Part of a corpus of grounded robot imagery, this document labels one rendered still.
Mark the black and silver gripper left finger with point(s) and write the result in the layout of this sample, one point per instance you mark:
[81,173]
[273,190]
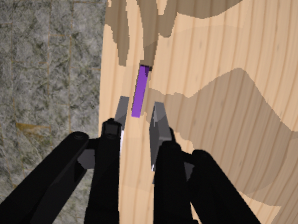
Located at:
[40,197]

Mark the purple rod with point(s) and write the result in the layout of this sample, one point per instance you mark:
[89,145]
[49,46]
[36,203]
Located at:
[140,90]

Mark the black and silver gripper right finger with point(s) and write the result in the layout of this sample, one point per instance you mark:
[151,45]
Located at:
[216,202]

